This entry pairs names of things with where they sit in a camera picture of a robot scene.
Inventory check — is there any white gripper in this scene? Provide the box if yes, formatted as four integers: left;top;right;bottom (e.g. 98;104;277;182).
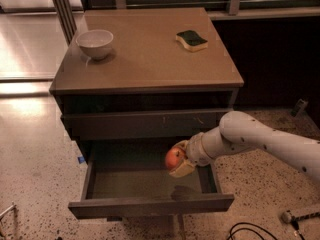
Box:
168;132;211;178

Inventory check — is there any red apple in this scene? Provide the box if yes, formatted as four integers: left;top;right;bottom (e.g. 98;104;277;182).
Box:
165;147;185;170

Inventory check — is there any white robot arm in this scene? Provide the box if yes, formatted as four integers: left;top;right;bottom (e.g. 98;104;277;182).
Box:
165;111;320;180

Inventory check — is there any closed top drawer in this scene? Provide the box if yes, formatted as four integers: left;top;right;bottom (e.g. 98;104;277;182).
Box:
62;109;231;140

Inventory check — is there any open middle drawer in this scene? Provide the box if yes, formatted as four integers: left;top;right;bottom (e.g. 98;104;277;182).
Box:
68;138;234;219

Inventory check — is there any brown drawer cabinet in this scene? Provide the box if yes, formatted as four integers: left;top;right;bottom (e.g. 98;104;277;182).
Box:
49;7;245;240

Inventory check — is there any blue tape piece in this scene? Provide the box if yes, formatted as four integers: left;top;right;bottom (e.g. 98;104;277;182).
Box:
77;156;85;164

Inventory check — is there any green yellow sponge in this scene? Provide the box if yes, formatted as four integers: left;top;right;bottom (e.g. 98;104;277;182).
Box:
176;30;208;52

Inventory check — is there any white ceramic bowl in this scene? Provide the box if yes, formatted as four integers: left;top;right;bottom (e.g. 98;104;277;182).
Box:
76;29;114;60

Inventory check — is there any metal rod on floor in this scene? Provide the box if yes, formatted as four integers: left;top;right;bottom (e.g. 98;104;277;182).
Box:
0;202;18;240

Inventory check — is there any black floor cable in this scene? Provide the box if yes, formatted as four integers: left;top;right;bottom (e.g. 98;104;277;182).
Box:
227;221;279;240

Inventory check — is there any braided cable plug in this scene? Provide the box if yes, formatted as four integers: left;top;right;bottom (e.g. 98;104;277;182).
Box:
281;208;320;240

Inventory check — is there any small wall outlet box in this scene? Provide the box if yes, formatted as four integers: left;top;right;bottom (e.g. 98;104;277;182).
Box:
291;99;308;117

